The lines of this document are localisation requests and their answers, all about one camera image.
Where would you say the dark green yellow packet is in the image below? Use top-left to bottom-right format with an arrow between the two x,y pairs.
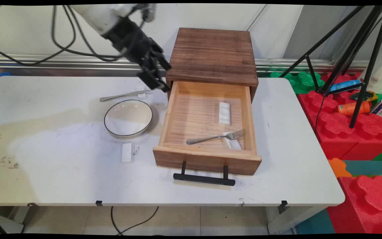
350,90 -> 379,102

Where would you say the white bowl with black rim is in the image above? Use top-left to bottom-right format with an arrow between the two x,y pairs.
104,99 -> 153,138

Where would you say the blue packet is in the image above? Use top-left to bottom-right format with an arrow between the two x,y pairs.
330,80 -> 362,92

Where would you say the white ceramic cutlery rest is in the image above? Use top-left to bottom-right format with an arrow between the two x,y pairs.
223,132 -> 243,150
122,143 -> 135,164
218,102 -> 231,126

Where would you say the light wooden drawer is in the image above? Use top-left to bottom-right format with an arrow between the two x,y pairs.
153,81 -> 262,176

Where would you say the black floor cable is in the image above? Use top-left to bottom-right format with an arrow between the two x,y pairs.
111,206 -> 159,235

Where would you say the black tripod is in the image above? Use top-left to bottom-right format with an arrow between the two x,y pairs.
279,5 -> 382,129

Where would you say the silver table knife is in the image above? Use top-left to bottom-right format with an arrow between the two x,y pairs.
99,90 -> 153,102

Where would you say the white plastic jug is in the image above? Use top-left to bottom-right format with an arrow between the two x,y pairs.
358,55 -> 382,94

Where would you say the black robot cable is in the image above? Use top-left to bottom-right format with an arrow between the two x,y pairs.
0,5 -> 145,66

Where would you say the dark wooden cabinet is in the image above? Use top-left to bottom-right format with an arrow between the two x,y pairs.
165,28 -> 259,102

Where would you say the orange bottle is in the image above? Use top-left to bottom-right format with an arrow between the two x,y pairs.
337,101 -> 371,116

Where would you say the white table leg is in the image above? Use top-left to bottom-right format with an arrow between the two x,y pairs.
266,206 -> 327,234
0,206 -> 39,234

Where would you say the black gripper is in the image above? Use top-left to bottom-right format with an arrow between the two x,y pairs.
103,17 -> 172,93

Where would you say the orange foam piece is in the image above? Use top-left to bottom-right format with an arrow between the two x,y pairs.
328,158 -> 353,179

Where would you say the red foam block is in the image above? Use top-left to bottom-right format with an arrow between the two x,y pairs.
326,175 -> 382,234
298,72 -> 382,161

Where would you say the wrist camera box with mount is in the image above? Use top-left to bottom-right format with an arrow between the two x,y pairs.
140,4 -> 156,23

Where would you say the silver fork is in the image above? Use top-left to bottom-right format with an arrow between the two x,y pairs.
186,129 -> 246,145

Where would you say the teal foam mat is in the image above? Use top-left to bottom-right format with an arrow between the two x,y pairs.
343,160 -> 382,176
295,209 -> 336,234

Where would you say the black drawer handle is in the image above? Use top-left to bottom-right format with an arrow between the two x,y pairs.
173,161 -> 236,186

